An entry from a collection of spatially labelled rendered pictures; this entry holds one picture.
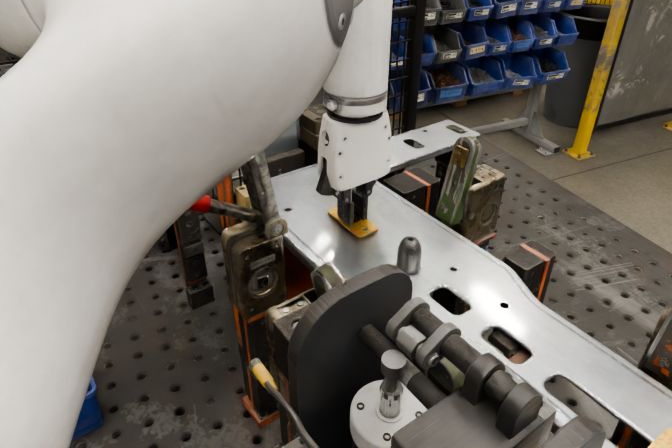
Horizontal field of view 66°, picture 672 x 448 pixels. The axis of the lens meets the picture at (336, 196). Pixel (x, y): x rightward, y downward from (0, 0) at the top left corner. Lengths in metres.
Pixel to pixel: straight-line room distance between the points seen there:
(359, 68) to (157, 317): 0.69
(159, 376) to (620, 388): 0.72
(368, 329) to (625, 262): 1.01
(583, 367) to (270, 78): 0.53
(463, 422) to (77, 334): 0.24
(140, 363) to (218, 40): 0.91
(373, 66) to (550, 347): 0.38
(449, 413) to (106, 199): 0.26
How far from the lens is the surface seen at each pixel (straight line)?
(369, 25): 0.62
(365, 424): 0.41
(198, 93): 0.17
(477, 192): 0.83
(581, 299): 1.21
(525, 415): 0.35
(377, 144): 0.71
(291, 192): 0.86
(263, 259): 0.68
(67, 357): 0.20
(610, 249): 1.39
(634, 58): 3.53
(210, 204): 0.63
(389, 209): 0.82
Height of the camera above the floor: 1.44
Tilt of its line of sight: 31 degrees down
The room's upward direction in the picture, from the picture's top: straight up
